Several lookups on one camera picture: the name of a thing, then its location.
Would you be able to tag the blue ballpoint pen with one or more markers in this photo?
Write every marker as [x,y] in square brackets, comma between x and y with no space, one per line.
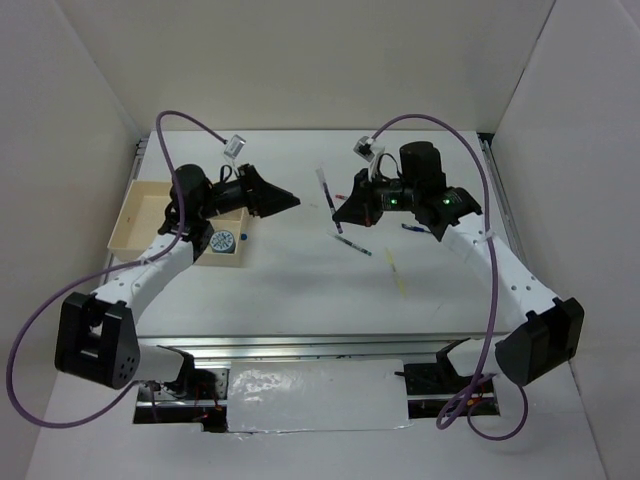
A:
[414,228]

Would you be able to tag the green gel pen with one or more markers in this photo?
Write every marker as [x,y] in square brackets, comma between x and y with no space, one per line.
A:
[350,243]

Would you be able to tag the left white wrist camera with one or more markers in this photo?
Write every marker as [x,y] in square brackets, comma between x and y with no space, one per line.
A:
[234,146]

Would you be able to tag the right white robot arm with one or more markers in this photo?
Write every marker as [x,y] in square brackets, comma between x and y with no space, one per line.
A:
[544,329]

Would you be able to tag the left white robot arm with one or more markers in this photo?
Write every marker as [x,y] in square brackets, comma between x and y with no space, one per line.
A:
[97,338]

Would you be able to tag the purple gel pen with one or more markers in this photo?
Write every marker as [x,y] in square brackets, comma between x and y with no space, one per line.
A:
[325,188]

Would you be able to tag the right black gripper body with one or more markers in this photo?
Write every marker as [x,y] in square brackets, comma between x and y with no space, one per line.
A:
[398,195]

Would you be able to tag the beige wooden organizer tray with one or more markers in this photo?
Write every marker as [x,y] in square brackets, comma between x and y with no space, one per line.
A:
[142,214]

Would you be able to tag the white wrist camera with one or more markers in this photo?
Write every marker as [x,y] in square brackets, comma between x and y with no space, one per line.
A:
[367,149]
[234,146]

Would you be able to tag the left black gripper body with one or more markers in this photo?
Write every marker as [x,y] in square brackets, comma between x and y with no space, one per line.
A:
[223,198]

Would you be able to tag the white cover plate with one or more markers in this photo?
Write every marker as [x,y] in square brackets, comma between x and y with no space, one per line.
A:
[323,396]

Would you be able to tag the aluminium front rail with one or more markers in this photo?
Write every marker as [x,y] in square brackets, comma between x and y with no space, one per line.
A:
[312,347]

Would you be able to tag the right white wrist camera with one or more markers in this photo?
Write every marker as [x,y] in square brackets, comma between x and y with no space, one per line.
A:
[367,149]

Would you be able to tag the yellow gel pen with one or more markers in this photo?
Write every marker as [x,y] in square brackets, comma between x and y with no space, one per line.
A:
[395,272]

